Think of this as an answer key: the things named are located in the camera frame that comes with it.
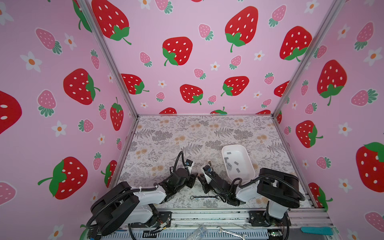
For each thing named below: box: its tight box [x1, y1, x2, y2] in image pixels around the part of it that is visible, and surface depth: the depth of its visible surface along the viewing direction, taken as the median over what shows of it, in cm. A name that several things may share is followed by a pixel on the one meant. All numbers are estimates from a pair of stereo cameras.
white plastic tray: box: [221, 144, 256, 184], surface depth 96 cm
